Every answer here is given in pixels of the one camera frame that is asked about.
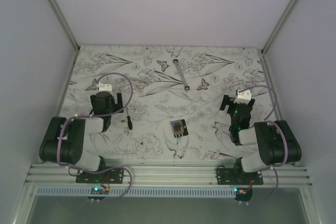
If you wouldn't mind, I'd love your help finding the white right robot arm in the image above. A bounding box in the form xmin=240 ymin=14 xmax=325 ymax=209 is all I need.
xmin=220 ymin=94 xmax=302 ymax=185

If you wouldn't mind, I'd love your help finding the black handled screwdriver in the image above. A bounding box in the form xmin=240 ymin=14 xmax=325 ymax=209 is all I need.
xmin=126 ymin=108 xmax=133 ymax=130

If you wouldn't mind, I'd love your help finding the aluminium frame post right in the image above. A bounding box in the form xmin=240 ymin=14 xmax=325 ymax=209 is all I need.
xmin=261 ymin=0 xmax=299 ymax=55

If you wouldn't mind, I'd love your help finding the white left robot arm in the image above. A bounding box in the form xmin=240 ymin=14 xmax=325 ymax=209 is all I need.
xmin=39 ymin=91 xmax=123 ymax=183

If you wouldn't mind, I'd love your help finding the aluminium frame post left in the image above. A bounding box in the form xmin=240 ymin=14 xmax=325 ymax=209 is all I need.
xmin=47 ymin=0 xmax=80 ymax=52

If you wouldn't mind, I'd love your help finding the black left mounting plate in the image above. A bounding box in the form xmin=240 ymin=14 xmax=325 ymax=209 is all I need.
xmin=76 ymin=168 xmax=124 ymax=184

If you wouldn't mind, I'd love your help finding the silver ratchet wrench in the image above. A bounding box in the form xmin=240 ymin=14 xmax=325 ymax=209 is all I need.
xmin=173 ymin=59 xmax=190 ymax=91

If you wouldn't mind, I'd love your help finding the black mounting plate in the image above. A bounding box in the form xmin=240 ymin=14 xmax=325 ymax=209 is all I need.
xmin=215 ymin=166 xmax=264 ymax=186
xmin=76 ymin=168 xmax=124 ymax=184

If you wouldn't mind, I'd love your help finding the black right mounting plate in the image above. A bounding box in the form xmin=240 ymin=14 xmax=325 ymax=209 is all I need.
xmin=215 ymin=166 xmax=264 ymax=186

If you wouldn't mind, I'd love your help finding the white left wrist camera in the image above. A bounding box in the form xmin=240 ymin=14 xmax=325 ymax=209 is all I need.
xmin=97 ymin=83 xmax=112 ymax=93

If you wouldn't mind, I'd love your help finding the white slotted cable duct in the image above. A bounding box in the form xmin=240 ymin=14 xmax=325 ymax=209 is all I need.
xmin=36 ymin=186 xmax=238 ymax=198

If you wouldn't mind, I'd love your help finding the clear plastic fuse cover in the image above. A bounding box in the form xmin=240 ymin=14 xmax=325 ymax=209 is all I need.
xmin=171 ymin=120 xmax=186 ymax=134

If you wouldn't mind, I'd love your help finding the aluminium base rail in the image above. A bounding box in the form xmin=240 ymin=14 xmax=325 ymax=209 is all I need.
xmin=25 ymin=159 xmax=312 ymax=188

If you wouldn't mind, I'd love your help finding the black fuse box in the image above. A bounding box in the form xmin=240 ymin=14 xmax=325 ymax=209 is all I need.
xmin=171 ymin=119 xmax=188 ymax=138

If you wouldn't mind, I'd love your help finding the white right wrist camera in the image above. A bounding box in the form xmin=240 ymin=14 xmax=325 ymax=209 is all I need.
xmin=234 ymin=90 xmax=252 ymax=104

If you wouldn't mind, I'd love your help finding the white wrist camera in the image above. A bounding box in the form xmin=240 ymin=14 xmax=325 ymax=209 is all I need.
xmin=234 ymin=90 xmax=252 ymax=104
xmin=97 ymin=83 xmax=112 ymax=93

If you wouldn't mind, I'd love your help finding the aluminium frame post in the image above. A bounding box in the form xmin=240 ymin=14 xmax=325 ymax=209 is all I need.
xmin=47 ymin=0 xmax=80 ymax=52
xmin=261 ymin=0 xmax=299 ymax=55

